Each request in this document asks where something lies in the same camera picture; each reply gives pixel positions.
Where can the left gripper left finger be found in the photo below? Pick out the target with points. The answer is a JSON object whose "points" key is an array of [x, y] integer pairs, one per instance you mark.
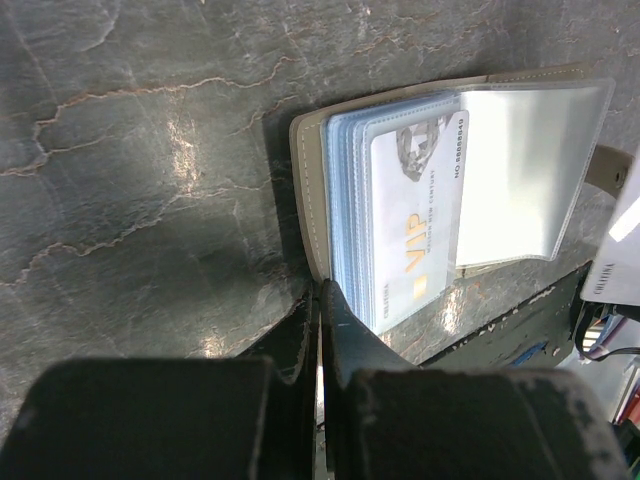
{"points": [[287, 445]]}

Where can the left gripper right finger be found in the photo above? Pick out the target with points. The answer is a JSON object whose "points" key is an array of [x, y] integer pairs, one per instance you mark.
{"points": [[347, 347]]}

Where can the grey card holder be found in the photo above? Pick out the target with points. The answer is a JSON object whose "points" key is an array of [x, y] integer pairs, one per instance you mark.
{"points": [[530, 141]]}

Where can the white numbered card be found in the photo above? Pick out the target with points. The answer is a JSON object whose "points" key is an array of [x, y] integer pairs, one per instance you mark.
{"points": [[417, 170]]}

